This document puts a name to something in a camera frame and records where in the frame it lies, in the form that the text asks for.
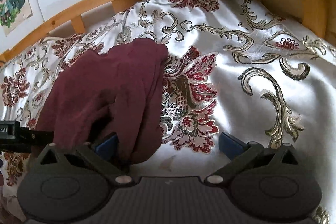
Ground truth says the white floral satin bedspread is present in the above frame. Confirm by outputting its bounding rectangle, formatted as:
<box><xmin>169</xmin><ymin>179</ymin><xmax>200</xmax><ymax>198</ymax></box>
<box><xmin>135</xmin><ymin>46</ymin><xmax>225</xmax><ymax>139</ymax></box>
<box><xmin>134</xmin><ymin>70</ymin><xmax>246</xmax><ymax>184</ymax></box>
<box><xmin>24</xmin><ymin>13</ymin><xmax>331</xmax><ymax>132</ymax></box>
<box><xmin>1</xmin><ymin>0</ymin><xmax>335</xmax><ymax>223</ymax></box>

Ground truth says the maroon small garment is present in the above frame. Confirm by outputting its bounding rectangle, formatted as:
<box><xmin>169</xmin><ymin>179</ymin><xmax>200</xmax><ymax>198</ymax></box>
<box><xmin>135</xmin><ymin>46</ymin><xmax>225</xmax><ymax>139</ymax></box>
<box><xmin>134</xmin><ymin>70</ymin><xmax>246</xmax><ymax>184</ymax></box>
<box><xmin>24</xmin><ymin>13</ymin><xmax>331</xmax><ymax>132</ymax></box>
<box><xmin>36</xmin><ymin>39</ymin><xmax>168</xmax><ymax>164</ymax></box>

